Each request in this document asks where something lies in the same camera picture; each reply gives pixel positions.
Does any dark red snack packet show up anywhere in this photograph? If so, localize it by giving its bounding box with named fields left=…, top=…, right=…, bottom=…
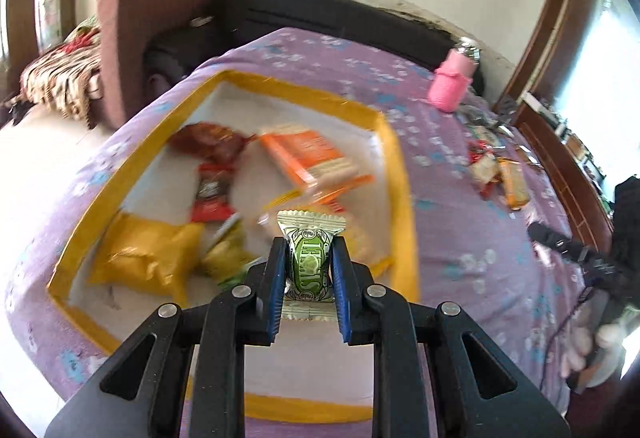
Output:
left=167, top=121, right=258, bottom=165

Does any gold foil snack packet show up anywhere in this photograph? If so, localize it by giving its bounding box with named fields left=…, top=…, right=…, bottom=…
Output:
left=86, top=212, right=205, bottom=310

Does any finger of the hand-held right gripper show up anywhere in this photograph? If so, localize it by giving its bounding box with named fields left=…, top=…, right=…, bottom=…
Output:
left=526, top=221, right=598, bottom=265

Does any brown armchair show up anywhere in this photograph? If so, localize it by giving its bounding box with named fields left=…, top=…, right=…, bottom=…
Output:
left=96, top=0, right=227, bottom=130

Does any small yellow snack packet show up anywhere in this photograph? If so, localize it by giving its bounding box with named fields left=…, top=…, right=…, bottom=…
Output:
left=499, top=159, right=532, bottom=212

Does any black sofa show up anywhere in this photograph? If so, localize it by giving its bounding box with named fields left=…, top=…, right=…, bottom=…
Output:
left=144, top=0, right=487, bottom=95

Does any person's right hand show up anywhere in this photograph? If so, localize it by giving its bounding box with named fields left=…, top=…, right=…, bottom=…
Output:
left=559, top=307, right=630, bottom=380

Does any green and yellow snack packet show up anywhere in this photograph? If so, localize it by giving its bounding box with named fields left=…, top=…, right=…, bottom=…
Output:
left=200, top=217, right=263, bottom=290

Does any cream biscuit packet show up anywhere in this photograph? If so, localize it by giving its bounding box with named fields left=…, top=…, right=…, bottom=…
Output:
left=469, top=150, right=502, bottom=198

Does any wooden cabinet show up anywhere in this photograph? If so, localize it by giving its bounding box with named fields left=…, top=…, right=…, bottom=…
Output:
left=514, top=88, right=618, bottom=241

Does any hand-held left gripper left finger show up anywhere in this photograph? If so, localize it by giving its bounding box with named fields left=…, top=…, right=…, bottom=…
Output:
left=45, top=237, right=292, bottom=438

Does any patterned blanket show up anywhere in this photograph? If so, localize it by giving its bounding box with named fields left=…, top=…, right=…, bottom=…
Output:
left=19, top=14, right=103, bottom=121

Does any orange cracker packet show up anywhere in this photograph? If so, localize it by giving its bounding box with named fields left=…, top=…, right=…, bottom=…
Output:
left=257, top=129, right=376, bottom=199

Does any small red snack packet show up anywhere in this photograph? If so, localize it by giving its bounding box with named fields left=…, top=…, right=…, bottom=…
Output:
left=191, top=163, right=238, bottom=225

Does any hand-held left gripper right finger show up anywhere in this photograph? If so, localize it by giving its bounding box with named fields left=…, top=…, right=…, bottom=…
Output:
left=330, top=236, right=572, bottom=438

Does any pink bottle with knitted sleeve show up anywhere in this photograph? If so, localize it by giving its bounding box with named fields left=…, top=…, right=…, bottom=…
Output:
left=426, top=36, right=482, bottom=113

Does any yellow-edged white tray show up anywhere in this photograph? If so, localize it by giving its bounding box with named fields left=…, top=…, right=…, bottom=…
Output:
left=46, top=69, right=421, bottom=425

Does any small green candy packet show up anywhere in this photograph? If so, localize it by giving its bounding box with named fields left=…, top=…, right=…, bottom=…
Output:
left=276, top=209, right=347, bottom=323

